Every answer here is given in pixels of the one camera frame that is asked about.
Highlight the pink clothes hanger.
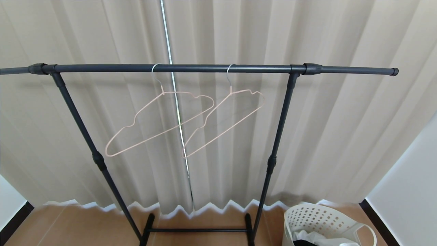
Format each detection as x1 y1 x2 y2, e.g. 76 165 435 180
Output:
182 64 265 159
104 63 215 158

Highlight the white laundry basket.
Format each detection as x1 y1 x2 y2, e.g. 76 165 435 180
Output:
283 202 377 246

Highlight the beige curtain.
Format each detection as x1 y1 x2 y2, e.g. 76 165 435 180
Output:
0 0 437 219

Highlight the white garment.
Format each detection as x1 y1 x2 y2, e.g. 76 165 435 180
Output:
293 230 361 246

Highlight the black clothes rack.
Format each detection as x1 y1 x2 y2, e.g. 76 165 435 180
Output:
0 63 399 246

